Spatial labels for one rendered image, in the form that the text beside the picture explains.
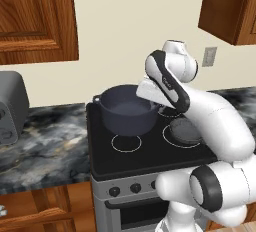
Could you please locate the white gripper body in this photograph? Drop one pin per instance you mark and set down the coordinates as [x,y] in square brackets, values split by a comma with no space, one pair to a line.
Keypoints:
[149,91]

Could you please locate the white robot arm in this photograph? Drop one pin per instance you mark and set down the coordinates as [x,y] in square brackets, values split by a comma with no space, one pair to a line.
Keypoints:
[220,126]

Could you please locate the dark blue pot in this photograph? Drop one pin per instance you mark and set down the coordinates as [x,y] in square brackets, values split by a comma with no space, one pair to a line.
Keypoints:
[128,116]

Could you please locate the black and silver stove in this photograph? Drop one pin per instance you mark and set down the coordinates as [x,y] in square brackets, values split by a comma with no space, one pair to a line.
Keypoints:
[133,159]

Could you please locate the black stove knob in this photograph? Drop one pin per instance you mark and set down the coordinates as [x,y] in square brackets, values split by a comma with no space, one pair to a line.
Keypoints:
[153,185]
[114,191]
[135,187]

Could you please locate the black oven door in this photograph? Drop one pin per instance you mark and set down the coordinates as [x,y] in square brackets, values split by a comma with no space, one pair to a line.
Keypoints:
[140,216]

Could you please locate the wooden drawer front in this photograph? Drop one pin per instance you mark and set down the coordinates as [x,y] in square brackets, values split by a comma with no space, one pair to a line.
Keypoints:
[80,206]

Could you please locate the grey toaster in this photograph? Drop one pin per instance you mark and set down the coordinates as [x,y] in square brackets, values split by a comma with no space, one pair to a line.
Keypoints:
[11,106]

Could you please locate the small white object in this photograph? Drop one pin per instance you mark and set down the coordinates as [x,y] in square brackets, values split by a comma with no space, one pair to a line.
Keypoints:
[2,210]

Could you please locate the grey wall socket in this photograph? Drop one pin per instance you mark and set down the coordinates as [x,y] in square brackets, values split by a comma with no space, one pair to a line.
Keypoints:
[209,56]

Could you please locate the wooden wall cupboard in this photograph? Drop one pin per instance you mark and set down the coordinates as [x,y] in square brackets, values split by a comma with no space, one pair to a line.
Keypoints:
[230,9]

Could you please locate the wooden wall cupboard door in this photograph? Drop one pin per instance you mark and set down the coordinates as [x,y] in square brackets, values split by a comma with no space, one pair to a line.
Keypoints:
[33,19]

